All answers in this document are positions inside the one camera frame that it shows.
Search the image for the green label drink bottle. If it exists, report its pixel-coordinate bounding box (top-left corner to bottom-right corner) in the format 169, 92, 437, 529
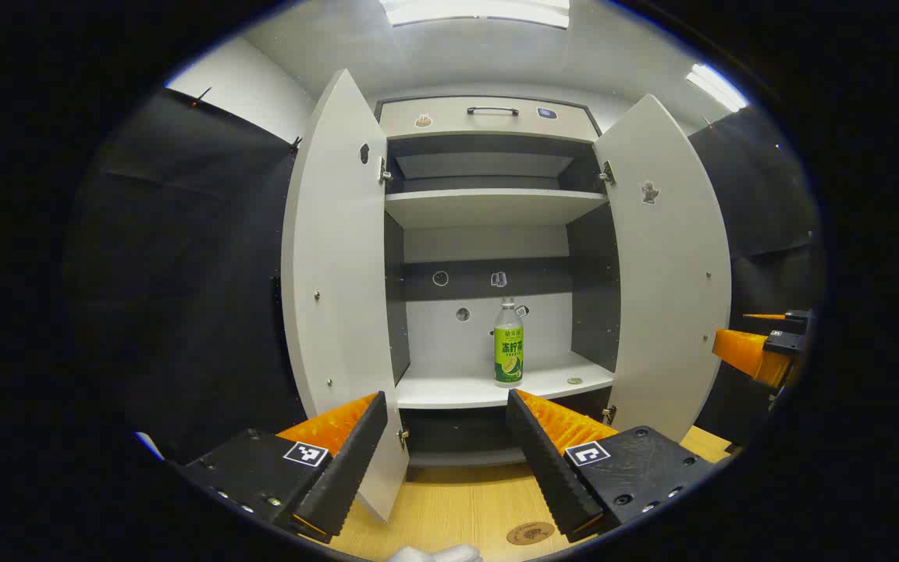
493, 297, 525, 389

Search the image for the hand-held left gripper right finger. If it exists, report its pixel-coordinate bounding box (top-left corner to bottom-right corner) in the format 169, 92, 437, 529
506, 389, 720, 542

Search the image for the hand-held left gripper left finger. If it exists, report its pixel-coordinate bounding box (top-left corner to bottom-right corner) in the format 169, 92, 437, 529
176, 392, 389, 545

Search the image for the black backdrop cloth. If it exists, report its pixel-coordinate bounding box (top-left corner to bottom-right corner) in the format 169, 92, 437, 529
67, 86, 825, 463

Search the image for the large ceiling light panel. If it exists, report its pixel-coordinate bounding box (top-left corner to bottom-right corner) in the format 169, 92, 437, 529
378, 0, 572, 30

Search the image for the round wooden coaster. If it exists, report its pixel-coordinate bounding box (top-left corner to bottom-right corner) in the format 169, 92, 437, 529
506, 521, 556, 546

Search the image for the grey cabinet drawer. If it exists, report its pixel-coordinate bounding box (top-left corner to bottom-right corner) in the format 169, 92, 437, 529
378, 97, 601, 143

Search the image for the narrow ceiling light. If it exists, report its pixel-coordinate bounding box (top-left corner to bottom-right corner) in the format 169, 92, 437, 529
686, 62, 750, 113

